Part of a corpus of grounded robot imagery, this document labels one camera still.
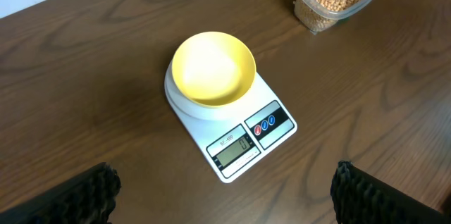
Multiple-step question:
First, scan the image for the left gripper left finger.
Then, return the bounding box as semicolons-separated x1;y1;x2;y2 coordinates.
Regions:
1;162;121;224

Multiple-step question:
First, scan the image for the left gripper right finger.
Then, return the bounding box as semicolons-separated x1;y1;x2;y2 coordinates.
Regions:
330;161;450;224

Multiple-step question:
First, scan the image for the white digital kitchen scale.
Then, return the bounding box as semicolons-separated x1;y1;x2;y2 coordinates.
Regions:
164;66;297;183

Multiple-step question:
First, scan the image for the pale yellow bowl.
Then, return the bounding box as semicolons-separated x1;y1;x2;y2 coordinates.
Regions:
171;32;257;108

